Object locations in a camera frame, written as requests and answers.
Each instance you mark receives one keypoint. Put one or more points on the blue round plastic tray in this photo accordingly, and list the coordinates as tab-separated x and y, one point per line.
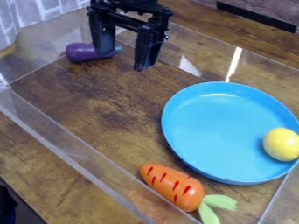
214	123

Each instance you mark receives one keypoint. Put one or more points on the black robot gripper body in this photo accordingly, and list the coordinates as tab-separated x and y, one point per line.
103	14

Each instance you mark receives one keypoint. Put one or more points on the clear acrylic enclosure wall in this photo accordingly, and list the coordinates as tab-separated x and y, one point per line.
80	124

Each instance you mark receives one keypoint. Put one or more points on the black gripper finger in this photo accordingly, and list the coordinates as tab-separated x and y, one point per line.
103	31
147	46

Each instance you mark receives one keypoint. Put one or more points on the black bar on background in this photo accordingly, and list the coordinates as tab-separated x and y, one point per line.
266	20

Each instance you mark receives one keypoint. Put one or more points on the white grid curtain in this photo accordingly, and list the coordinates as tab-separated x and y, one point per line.
20	13

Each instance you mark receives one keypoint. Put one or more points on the yellow toy lemon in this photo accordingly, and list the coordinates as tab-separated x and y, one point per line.
281	143

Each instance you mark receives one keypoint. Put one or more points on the orange toy carrot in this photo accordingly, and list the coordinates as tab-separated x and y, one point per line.
184	192

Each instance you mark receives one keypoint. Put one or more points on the purple toy eggplant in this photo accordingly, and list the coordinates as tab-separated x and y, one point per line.
80	52

